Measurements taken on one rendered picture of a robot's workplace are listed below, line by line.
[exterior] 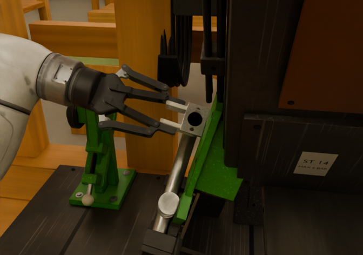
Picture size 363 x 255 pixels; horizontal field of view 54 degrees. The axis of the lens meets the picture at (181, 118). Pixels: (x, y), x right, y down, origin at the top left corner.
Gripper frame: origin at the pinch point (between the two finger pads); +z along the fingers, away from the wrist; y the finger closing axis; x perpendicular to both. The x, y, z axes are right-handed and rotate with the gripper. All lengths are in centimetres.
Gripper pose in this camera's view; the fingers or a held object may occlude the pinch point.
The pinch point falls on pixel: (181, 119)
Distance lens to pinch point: 65.6
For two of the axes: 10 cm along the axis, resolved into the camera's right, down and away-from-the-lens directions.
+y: 3.0, -9.1, 2.8
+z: 9.5, 3.1, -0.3
